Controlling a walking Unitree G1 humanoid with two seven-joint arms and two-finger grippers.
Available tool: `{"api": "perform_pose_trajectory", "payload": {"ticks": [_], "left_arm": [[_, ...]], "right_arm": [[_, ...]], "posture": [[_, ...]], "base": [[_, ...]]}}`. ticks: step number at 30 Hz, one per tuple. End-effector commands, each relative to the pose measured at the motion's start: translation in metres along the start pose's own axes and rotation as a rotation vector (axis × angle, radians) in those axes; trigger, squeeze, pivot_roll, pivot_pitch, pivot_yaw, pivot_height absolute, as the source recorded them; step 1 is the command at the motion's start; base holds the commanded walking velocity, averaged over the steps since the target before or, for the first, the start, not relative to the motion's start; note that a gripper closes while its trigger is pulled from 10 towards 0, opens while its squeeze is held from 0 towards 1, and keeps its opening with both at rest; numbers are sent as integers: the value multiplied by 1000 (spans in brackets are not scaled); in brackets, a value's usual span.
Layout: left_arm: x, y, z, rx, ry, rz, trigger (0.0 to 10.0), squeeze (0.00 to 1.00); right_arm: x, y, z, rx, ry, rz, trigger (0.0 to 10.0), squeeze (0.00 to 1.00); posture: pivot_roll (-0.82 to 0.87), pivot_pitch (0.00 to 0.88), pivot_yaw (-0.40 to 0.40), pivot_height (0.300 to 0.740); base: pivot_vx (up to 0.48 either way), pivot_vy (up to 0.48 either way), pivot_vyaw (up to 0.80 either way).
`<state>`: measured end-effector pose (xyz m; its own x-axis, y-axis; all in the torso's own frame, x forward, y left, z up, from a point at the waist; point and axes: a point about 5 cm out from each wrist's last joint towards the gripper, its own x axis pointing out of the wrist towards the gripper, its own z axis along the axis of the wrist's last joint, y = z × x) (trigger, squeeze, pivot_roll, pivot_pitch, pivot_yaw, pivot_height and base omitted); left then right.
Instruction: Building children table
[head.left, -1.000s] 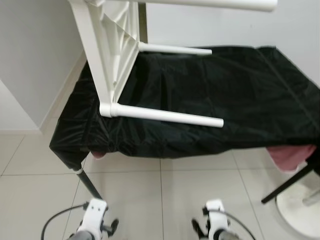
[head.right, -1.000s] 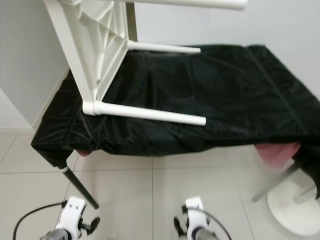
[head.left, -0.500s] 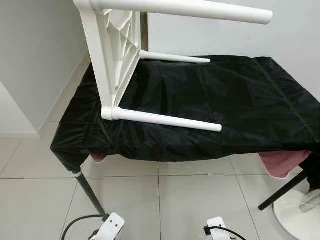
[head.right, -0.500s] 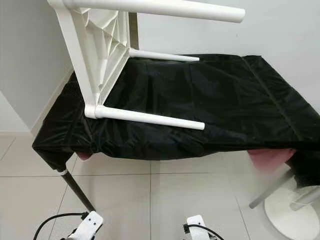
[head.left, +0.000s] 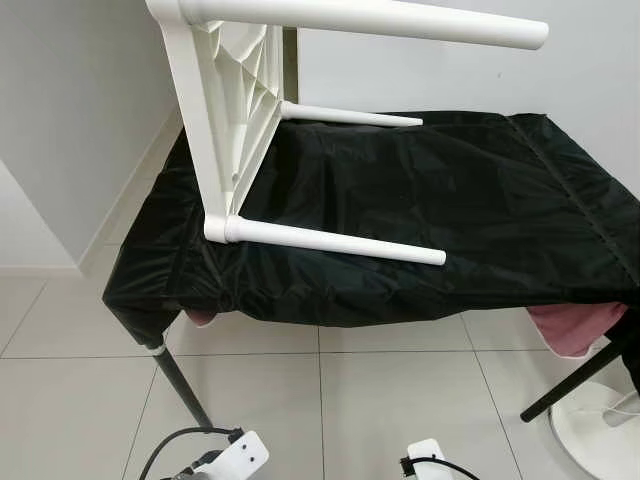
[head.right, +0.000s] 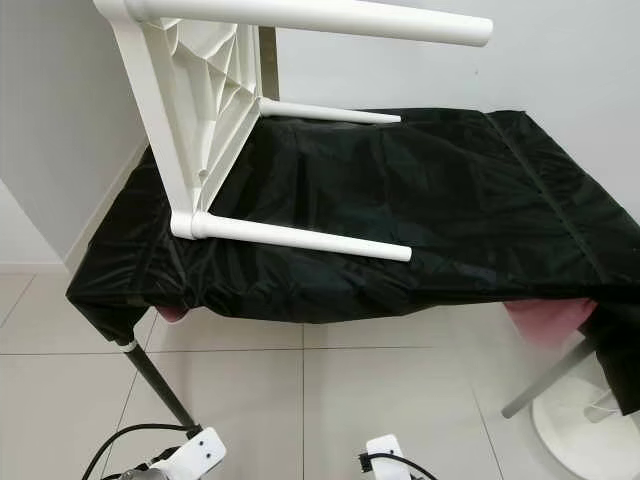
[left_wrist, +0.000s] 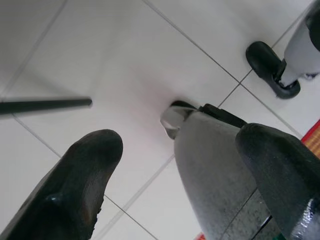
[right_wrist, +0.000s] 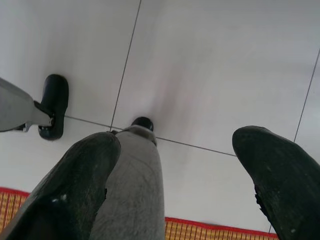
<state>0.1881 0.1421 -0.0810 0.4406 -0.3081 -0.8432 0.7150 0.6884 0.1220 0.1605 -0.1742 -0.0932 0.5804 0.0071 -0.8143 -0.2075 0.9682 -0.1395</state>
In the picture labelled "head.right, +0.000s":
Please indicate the white plastic table top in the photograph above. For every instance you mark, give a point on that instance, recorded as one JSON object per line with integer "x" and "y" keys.
{"x": 190, "y": 120}

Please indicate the white plastic table leg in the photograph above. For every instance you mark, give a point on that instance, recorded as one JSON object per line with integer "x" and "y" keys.
{"x": 305, "y": 238}
{"x": 330, "y": 112}
{"x": 340, "y": 18}

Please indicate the black tripod leg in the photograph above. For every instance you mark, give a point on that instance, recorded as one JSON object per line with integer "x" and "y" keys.
{"x": 155, "y": 385}

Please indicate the black table cloth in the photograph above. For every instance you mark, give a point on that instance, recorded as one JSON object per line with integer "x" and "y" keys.
{"x": 380, "y": 220}

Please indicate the black stand pole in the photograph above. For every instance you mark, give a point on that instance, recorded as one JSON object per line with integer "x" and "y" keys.
{"x": 550, "y": 378}

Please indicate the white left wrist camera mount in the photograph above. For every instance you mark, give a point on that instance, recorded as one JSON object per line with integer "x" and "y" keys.
{"x": 195, "y": 455}

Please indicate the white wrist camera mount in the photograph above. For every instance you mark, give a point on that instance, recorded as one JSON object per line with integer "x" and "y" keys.
{"x": 387, "y": 457}
{"x": 195, "y": 455}

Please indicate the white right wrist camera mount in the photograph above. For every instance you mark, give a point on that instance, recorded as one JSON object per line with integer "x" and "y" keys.
{"x": 387, "y": 457}

